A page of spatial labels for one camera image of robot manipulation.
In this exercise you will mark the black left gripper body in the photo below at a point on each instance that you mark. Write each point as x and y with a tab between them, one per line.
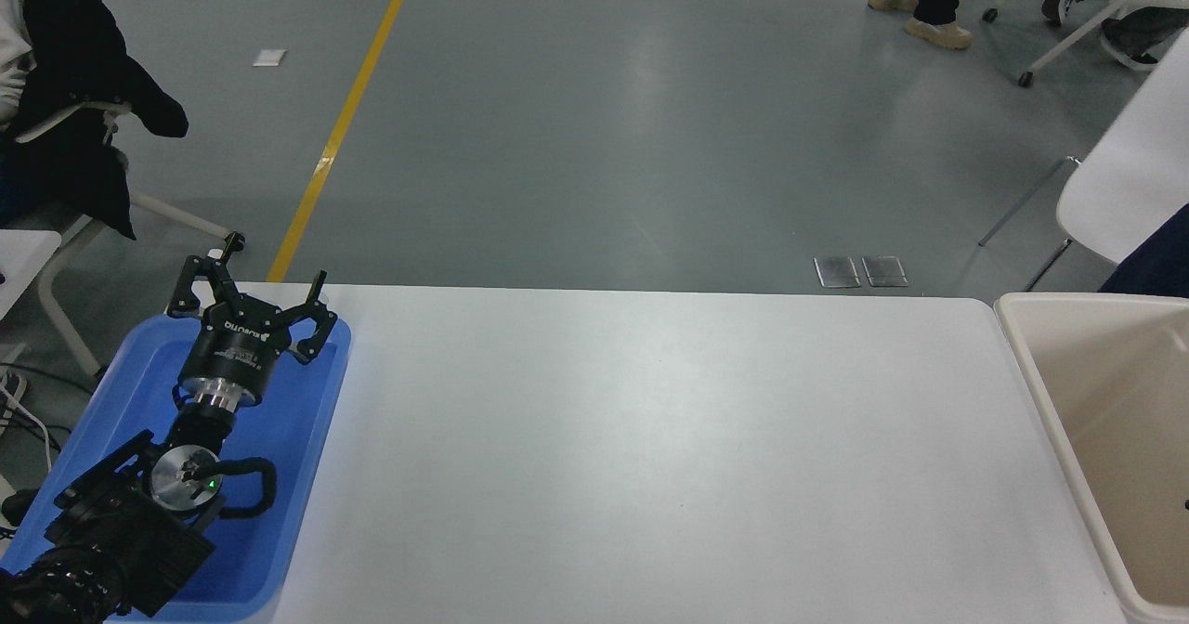
232	350

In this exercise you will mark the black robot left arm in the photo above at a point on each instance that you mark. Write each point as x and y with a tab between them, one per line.
111	531

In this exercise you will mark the white chair with slanted legs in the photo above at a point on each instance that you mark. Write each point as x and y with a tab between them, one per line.
176	213

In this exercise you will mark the blue plastic tray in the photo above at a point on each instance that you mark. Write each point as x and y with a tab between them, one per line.
279	475

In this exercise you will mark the small white side table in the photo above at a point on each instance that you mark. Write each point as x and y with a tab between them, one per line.
23	257

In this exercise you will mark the seated person in black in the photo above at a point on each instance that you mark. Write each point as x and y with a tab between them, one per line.
74	67

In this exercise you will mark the black floor object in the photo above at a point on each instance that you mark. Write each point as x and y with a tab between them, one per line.
19	508

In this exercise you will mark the metal floor plate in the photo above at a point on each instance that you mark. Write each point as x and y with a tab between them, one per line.
837	272
885	271

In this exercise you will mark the white wheeled chair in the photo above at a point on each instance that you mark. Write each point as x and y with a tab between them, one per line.
1068	44

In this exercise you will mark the large pale bin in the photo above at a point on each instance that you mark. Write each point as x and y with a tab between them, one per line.
1115	438

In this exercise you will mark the white shell chair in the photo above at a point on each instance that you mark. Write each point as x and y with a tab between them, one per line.
1133	169

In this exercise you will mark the person in dark blue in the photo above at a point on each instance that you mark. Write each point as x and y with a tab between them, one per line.
1156	266

